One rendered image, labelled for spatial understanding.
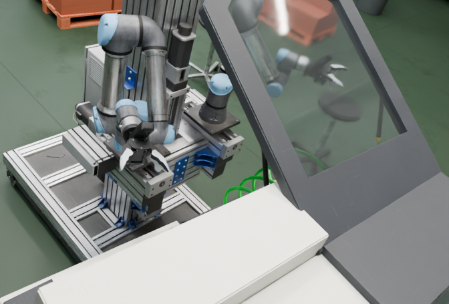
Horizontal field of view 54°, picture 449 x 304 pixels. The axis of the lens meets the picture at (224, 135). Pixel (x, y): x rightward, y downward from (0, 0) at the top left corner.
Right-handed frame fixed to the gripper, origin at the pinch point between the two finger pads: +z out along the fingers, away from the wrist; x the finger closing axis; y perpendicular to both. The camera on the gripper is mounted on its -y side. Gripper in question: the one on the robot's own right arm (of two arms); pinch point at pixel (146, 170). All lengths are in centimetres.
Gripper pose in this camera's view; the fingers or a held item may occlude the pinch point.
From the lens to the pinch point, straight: 138.3
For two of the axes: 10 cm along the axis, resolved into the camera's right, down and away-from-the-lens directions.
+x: -8.7, -0.6, -4.8
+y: -3.6, 7.6, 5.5
